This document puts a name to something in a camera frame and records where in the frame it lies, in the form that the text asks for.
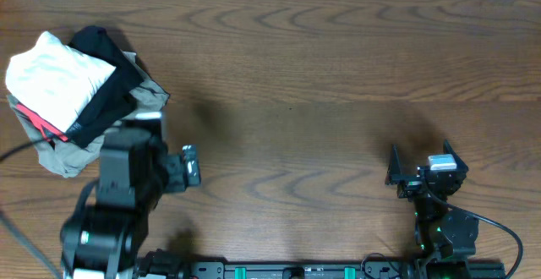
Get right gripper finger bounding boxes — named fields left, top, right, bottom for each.
left=385, top=145, right=402, bottom=185
left=443, top=139, right=469, bottom=174

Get white printed t-shirt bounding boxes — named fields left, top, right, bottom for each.
left=5, top=31, right=115, bottom=133

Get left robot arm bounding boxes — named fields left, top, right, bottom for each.
left=60, top=128, right=201, bottom=278

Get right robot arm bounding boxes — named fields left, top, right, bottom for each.
left=385, top=141, right=478, bottom=278

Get black folded garment red trim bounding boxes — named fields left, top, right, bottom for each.
left=15, top=26, right=143, bottom=148

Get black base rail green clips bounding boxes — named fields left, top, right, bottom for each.
left=133, top=250, right=506, bottom=279

